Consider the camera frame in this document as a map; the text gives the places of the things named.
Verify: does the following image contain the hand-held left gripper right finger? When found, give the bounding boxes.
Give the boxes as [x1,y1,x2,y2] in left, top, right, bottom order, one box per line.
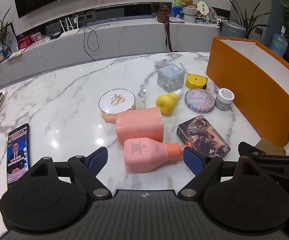
[179,146,260,197]

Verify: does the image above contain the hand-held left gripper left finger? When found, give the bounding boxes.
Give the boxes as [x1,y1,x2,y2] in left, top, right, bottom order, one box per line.
[30,147,111,198]

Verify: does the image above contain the printed card box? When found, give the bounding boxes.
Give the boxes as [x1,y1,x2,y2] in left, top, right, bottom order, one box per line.
[176,115,231,159]

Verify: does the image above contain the pink bottle orange cap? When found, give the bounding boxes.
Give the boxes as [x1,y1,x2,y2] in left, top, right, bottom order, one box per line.
[123,137,191,174]

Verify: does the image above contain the glitter round compact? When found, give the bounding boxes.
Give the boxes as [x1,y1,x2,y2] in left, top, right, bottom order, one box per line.
[185,88,215,114]

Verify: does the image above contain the white gold round compact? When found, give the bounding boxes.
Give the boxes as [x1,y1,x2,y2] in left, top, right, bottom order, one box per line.
[98,88,136,119]

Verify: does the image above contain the yellow bulb-shaped bottle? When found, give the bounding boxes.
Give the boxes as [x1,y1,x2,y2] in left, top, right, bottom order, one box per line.
[155,90,182,116]

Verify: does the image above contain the orange cardboard box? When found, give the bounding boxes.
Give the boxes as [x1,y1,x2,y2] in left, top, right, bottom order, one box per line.
[206,37,289,148]

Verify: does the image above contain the silver glitter jar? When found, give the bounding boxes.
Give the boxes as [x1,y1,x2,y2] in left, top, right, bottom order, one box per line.
[215,88,235,111]

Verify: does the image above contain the yellow tape measure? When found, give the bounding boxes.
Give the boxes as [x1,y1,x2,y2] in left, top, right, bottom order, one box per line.
[186,73,209,90]

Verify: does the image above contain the clear plastic cube box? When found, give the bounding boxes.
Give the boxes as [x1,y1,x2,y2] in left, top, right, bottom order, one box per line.
[157,63,185,92]

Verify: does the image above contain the tan cardboard piece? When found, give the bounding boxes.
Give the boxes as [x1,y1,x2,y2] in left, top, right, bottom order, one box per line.
[255,137,286,156]

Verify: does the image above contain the black smartphone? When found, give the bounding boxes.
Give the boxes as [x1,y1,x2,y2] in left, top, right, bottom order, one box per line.
[6,123,31,188]

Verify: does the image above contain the marble TV console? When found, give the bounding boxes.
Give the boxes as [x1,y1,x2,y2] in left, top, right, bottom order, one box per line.
[0,17,220,91]

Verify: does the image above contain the grey trash bin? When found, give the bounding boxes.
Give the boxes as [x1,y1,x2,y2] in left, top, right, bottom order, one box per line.
[220,20,247,39]

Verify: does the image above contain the long-leaved potted plant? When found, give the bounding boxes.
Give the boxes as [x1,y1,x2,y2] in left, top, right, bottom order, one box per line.
[228,0,270,39]

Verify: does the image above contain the white router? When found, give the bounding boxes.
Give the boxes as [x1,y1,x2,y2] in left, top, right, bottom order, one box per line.
[58,15,80,38]

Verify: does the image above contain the loose papers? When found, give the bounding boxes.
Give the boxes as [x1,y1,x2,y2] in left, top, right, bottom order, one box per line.
[8,47,27,60]

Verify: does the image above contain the pink printed box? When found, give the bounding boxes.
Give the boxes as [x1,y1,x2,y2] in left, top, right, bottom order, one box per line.
[30,31,43,44]

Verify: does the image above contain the red box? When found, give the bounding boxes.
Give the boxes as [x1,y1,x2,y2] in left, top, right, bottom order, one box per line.
[18,35,32,50]

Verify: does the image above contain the blue book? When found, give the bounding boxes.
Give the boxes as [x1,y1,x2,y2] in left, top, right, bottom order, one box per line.
[172,6,184,19]

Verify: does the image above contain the framed picture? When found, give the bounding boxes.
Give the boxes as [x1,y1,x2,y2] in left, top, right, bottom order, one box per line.
[6,22,19,52]

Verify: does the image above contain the round paper fan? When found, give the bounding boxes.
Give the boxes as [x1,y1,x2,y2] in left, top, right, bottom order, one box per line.
[196,0,209,20]

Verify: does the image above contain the black cable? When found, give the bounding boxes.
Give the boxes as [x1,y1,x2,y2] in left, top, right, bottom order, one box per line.
[83,17,110,61]

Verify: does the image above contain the brown camera bag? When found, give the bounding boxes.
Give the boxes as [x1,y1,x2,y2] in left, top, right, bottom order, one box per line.
[157,5,179,53]

